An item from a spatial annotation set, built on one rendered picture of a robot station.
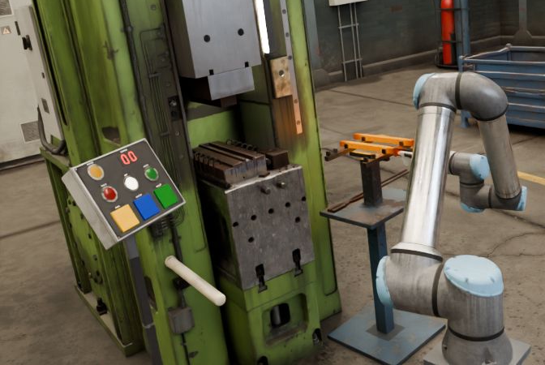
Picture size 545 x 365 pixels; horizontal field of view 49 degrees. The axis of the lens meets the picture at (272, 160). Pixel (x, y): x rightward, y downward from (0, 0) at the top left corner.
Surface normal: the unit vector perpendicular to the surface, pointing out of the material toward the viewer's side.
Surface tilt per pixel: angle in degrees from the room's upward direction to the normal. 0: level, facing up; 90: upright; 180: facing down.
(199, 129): 90
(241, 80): 90
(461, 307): 90
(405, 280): 54
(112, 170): 60
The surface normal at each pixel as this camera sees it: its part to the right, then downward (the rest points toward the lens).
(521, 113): -0.84, 0.26
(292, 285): 0.54, 0.17
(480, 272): -0.07, -0.94
